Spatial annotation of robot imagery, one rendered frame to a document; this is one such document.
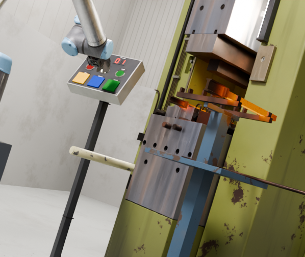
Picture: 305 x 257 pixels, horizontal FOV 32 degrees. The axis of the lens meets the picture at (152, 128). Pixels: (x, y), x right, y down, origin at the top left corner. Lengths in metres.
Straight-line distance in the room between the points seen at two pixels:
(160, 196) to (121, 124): 4.56
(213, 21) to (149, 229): 1.05
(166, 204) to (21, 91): 3.35
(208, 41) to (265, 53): 0.29
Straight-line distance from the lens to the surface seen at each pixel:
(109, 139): 7.01
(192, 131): 2.41
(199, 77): 2.89
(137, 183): 2.61
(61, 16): 5.90
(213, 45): 2.59
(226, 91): 1.89
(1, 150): 1.73
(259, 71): 2.50
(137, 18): 7.30
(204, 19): 2.72
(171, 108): 2.66
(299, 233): 2.62
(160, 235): 2.42
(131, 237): 2.57
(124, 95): 2.85
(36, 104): 5.82
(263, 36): 2.55
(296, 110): 2.43
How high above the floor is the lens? 0.68
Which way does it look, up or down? 4 degrees up
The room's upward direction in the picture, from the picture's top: 17 degrees clockwise
